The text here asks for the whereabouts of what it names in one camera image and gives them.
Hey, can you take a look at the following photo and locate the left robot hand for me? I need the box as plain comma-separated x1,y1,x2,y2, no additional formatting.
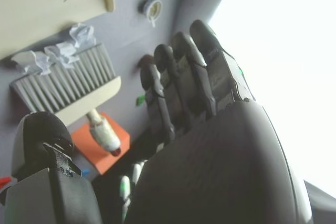
5,19,313,224

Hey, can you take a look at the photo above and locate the white paper ball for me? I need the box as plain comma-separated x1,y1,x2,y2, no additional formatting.
44,40,82,68
10,49,57,76
68,23,97,49

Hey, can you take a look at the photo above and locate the cream plastic dustpan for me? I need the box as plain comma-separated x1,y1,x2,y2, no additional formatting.
0,0,117,61

